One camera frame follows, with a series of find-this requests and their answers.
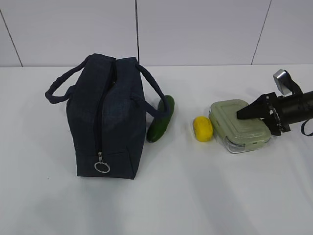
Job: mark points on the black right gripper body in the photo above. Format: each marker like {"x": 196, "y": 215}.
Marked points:
{"x": 278, "y": 121}

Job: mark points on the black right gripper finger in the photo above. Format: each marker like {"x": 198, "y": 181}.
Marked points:
{"x": 257, "y": 109}
{"x": 266, "y": 121}

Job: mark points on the green lid glass container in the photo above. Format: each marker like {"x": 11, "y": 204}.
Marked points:
{"x": 237, "y": 135}

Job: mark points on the yellow lemon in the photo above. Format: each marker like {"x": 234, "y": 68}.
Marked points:
{"x": 203, "y": 129}

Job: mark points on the green cucumber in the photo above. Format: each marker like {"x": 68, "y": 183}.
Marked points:
{"x": 158, "y": 126}

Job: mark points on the navy blue lunch bag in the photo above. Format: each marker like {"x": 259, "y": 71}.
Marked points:
{"x": 106, "y": 112}

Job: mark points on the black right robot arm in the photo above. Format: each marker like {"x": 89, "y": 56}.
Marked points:
{"x": 297, "y": 107}

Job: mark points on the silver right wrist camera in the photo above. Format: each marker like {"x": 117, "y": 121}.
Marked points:
{"x": 282, "y": 80}

